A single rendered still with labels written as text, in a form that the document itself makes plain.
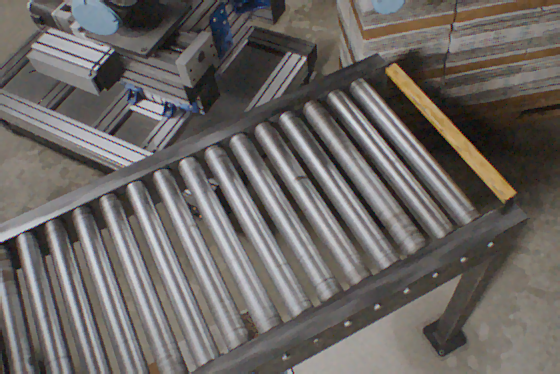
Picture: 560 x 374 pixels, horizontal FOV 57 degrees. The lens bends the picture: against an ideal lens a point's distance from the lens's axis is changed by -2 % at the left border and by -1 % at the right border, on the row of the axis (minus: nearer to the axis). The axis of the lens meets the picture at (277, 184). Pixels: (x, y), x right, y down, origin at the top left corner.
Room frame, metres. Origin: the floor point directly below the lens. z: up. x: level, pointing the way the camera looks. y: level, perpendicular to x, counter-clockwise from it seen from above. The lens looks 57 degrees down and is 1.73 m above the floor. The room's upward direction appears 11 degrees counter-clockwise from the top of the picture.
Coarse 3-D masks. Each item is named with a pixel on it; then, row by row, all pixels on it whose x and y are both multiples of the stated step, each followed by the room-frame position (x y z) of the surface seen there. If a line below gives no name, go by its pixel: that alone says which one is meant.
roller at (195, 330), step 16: (128, 192) 0.68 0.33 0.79; (144, 192) 0.67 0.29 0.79; (144, 208) 0.62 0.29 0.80; (144, 224) 0.58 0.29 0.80; (160, 224) 0.58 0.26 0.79; (160, 240) 0.54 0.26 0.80; (160, 256) 0.50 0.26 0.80; (176, 256) 0.50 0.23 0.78; (160, 272) 0.47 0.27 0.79; (176, 272) 0.46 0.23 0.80; (176, 288) 0.42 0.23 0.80; (176, 304) 0.39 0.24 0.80; (192, 304) 0.39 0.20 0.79; (192, 320) 0.35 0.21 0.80; (192, 336) 0.32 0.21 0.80; (208, 336) 0.32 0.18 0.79; (192, 352) 0.30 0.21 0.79; (208, 352) 0.29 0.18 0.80
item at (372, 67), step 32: (352, 64) 0.93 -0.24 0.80; (384, 64) 0.90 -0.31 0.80; (288, 96) 0.86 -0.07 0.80; (320, 96) 0.85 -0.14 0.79; (352, 96) 0.87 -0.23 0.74; (384, 96) 0.90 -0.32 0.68; (224, 128) 0.80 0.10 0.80; (160, 160) 0.74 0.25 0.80; (96, 192) 0.69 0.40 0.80; (0, 224) 0.65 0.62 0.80; (32, 224) 0.64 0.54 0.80
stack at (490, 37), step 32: (416, 0) 1.21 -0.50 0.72; (448, 0) 1.21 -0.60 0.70; (480, 0) 1.21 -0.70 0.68; (512, 0) 1.21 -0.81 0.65; (352, 32) 1.37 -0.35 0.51; (416, 32) 1.21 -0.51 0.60; (448, 32) 1.21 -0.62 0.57; (480, 32) 1.21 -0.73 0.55; (512, 32) 1.21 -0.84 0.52; (544, 32) 1.20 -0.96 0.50; (416, 64) 1.21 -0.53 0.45; (448, 64) 1.21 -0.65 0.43; (512, 64) 1.21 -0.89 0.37; (544, 64) 1.21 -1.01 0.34; (448, 96) 1.21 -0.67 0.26; (480, 96) 1.21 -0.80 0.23; (512, 96) 1.21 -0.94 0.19; (416, 128) 1.21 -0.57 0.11; (480, 128) 1.21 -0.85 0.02
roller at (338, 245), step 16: (256, 128) 0.79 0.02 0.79; (272, 128) 0.78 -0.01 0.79; (272, 144) 0.73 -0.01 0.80; (272, 160) 0.70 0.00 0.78; (288, 160) 0.68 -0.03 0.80; (288, 176) 0.64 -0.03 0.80; (304, 176) 0.63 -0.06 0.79; (304, 192) 0.59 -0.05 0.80; (304, 208) 0.55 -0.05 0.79; (320, 208) 0.54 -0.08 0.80; (320, 224) 0.50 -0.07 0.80; (336, 224) 0.50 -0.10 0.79; (336, 240) 0.46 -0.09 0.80; (336, 256) 0.43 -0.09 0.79; (352, 256) 0.42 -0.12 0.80; (352, 272) 0.39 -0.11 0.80; (368, 272) 0.38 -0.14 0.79
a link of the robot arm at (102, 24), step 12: (72, 0) 1.09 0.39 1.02; (84, 0) 1.05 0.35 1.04; (96, 0) 1.04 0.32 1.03; (108, 0) 1.04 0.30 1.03; (120, 0) 1.04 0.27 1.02; (132, 0) 1.06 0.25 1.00; (72, 12) 1.06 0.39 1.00; (84, 12) 1.05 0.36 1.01; (96, 12) 1.04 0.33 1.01; (108, 12) 1.03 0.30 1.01; (120, 12) 1.05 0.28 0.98; (84, 24) 1.06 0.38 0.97; (96, 24) 1.05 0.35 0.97; (108, 24) 1.04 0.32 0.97; (120, 24) 1.05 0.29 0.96
